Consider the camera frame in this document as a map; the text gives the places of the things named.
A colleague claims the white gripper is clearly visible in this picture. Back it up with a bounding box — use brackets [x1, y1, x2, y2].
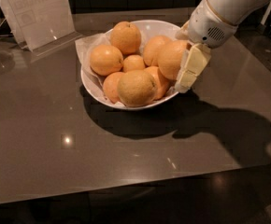
[175, 0, 237, 93]

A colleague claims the large orange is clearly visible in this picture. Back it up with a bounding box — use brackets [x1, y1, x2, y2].
[117, 70, 157, 107]
[157, 40, 188, 80]

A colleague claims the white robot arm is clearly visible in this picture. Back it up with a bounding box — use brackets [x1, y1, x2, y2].
[175, 0, 271, 93]

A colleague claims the white ceramic bowl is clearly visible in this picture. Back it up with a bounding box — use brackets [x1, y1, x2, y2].
[81, 20, 178, 110]

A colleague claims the back centre orange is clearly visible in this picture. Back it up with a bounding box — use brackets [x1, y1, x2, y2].
[143, 35, 172, 66]

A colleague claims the small centre orange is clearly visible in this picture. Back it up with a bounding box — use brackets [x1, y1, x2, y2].
[122, 54, 146, 72]

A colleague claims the top back orange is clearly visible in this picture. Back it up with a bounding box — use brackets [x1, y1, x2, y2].
[110, 21, 141, 55]

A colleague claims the front left orange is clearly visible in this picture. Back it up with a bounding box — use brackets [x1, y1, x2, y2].
[103, 72, 124, 104]

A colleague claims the orange under right one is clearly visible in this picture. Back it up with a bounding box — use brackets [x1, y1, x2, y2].
[146, 66, 170, 100]

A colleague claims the white paper liner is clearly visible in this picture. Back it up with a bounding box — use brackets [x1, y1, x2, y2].
[75, 34, 109, 88]

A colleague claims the clear acrylic sign holder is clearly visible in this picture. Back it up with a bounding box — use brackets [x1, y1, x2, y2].
[0, 0, 81, 56]

